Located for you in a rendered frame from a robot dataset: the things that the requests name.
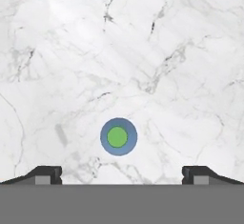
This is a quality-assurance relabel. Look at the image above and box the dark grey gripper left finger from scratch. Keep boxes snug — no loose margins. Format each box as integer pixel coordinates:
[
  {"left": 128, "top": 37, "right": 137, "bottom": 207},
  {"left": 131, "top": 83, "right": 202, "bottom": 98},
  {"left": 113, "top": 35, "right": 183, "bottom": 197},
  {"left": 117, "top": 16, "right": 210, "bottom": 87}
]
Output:
[{"left": 0, "top": 165, "right": 63, "bottom": 186}]

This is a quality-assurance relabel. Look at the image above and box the blue bottle with green cap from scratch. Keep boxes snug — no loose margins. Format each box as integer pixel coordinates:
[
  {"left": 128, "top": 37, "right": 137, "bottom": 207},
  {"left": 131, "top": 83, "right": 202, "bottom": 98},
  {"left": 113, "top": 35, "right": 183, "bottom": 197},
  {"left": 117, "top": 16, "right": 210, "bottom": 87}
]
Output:
[{"left": 99, "top": 117, "right": 138, "bottom": 157}]

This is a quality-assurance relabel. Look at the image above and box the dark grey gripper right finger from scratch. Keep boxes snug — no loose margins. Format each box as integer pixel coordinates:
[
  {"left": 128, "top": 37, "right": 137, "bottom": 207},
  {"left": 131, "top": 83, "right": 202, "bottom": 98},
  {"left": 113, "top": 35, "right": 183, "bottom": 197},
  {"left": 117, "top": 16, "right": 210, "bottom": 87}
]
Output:
[{"left": 181, "top": 165, "right": 244, "bottom": 186}]

